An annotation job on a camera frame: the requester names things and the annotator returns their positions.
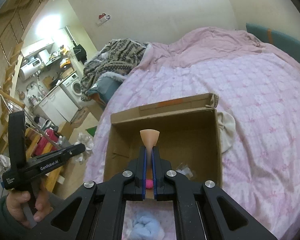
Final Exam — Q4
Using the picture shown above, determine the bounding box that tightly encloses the pink heart-shaped squishy toy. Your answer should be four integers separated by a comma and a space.
146, 179, 154, 190

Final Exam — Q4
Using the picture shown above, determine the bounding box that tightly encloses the person's left hand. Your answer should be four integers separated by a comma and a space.
6, 181, 53, 229

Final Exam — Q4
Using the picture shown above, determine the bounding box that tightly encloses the red bag on floor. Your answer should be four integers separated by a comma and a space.
33, 128, 59, 156

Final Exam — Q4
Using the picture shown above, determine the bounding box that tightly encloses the clear plastic bagged item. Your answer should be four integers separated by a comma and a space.
176, 163, 196, 180

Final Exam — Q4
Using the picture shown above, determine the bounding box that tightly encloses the teal cushion with orange stripe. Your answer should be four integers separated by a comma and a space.
246, 23, 300, 63

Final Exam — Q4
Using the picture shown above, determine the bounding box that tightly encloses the cream cloth beside box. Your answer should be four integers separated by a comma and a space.
217, 112, 236, 154

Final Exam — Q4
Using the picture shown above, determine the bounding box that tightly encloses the white crumpled plastic bag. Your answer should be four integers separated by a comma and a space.
74, 132, 94, 165

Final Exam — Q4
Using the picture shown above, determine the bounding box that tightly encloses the white water heater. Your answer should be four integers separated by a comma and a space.
19, 58, 43, 81

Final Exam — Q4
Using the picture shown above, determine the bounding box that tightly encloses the wooden staircase railing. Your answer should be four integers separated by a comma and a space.
0, 39, 26, 156

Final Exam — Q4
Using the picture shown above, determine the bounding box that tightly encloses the pink floral bed quilt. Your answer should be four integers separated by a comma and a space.
84, 27, 300, 239

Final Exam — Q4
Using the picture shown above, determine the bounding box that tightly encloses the wall switch with red sticker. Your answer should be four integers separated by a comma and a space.
96, 13, 111, 26

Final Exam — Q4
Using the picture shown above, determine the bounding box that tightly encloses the white washing machine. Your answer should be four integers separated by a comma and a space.
60, 72, 81, 106

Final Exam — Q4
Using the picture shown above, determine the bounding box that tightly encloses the black hanging garment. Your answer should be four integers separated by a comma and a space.
73, 44, 87, 64

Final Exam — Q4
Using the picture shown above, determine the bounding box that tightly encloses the white kitchen cabinet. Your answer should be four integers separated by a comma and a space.
33, 86, 78, 126

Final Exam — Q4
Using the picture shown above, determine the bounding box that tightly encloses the light blue fluffy cloth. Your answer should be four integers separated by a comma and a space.
127, 212, 165, 240

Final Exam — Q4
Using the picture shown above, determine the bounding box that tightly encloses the teal sofa armrest cushion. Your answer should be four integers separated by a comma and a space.
87, 76, 124, 107

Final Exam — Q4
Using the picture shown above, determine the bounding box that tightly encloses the patterned knit fleece blanket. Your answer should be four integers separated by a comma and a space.
81, 38, 147, 101

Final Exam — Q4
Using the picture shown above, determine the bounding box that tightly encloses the brown cardboard box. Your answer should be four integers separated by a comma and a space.
103, 93, 222, 186

